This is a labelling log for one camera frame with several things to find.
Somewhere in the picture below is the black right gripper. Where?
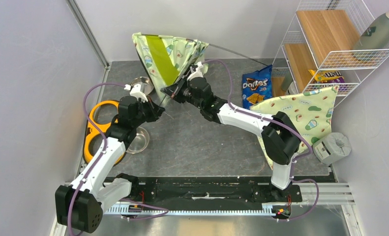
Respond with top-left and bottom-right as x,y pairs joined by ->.
163,74 -> 204,108

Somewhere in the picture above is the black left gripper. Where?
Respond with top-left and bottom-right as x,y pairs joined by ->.
131,96 -> 165,127

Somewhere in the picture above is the green avocado-print pet tent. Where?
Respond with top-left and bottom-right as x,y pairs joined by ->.
131,32 -> 209,105

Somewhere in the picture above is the long black tent pole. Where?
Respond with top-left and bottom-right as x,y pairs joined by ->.
141,33 -> 269,66

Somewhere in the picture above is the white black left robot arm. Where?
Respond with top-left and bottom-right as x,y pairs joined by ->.
55,96 -> 165,233

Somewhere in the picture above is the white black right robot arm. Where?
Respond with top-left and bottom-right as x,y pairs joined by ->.
161,77 -> 301,201

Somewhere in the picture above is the steel pet bowl far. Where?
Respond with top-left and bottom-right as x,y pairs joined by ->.
130,76 -> 154,95

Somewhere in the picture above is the steel pet bowl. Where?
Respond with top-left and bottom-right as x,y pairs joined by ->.
130,76 -> 154,95
126,127 -> 150,154

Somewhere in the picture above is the steel pet bowl near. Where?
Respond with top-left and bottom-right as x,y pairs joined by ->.
126,127 -> 150,154

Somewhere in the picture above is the green avocado-print tent mat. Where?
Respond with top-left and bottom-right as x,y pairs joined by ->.
250,85 -> 339,171

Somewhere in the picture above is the orange double bowl holder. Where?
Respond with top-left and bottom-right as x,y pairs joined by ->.
83,100 -> 119,164

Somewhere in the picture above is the blue Doritos chip bag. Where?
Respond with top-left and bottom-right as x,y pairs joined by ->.
242,65 -> 273,109

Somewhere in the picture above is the white jar under shelf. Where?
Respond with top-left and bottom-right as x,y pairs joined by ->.
285,82 -> 299,95

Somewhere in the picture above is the yellow M&M's candy bag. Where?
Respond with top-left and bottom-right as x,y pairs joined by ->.
308,70 -> 345,84

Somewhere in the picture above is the green bottle with beige cap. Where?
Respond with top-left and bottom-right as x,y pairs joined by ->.
353,11 -> 389,50

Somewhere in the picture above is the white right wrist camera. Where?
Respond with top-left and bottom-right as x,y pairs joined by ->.
186,61 -> 204,81

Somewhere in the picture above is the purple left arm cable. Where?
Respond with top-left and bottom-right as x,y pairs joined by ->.
66,82 -> 170,236

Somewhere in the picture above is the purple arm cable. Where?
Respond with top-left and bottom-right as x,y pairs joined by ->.
66,82 -> 170,236
201,59 -> 319,222

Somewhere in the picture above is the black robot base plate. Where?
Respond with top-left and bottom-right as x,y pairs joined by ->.
128,177 -> 303,211

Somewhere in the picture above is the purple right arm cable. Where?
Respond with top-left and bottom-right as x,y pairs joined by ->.
201,59 -> 319,222

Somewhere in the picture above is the white wire shelf rack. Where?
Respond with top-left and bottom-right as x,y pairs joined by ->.
272,0 -> 389,104

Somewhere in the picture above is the aluminium rail with cable comb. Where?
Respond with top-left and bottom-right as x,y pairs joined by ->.
51,182 -> 356,217

